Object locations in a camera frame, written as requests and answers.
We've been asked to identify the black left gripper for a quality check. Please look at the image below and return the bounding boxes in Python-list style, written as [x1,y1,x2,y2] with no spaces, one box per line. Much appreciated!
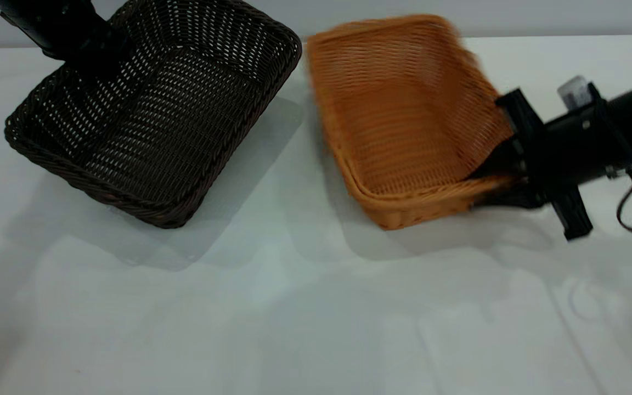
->
[0,0,133,82]

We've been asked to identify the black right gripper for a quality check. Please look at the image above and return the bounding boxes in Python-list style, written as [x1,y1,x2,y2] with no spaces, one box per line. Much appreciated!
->
[469,88,610,241]

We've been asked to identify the black woven rectangular basket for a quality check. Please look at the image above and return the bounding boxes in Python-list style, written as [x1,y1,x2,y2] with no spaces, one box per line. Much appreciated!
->
[3,0,303,229]

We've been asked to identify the orange woven rectangular basket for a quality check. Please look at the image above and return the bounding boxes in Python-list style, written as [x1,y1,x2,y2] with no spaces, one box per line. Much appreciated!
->
[305,14,517,231]

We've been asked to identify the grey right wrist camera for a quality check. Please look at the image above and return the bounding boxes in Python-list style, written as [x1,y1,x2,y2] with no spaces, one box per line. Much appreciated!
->
[557,76,594,110]

